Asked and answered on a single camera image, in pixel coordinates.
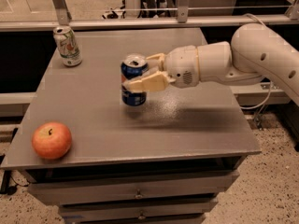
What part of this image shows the lower grey drawer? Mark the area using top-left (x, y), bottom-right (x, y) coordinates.
top-left (59, 198), bottom-right (218, 222)

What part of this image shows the grey drawer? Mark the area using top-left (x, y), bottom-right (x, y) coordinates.
top-left (28, 171), bottom-right (239, 205)
top-left (59, 198), bottom-right (218, 222)

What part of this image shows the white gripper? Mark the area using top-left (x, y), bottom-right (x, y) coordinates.
top-left (122, 46), bottom-right (199, 93)

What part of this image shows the white cable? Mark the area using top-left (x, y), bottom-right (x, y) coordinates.
top-left (240, 12), bottom-right (274, 111)

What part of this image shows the grey drawer cabinet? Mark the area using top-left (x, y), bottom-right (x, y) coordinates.
top-left (2, 28), bottom-right (260, 224)

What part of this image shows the metal window rail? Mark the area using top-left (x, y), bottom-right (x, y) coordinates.
top-left (0, 14), bottom-right (299, 32)

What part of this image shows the upper grey drawer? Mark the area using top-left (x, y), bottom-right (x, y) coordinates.
top-left (28, 171), bottom-right (239, 205)

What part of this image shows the white green soda can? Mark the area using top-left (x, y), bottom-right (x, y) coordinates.
top-left (53, 26), bottom-right (82, 67)

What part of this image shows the red apple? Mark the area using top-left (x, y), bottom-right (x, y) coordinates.
top-left (32, 122), bottom-right (72, 160)

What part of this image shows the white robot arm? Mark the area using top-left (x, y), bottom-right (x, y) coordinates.
top-left (123, 23), bottom-right (299, 105)

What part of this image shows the blue pepsi can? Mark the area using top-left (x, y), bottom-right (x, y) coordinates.
top-left (121, 53), bottom-right (150, 106)

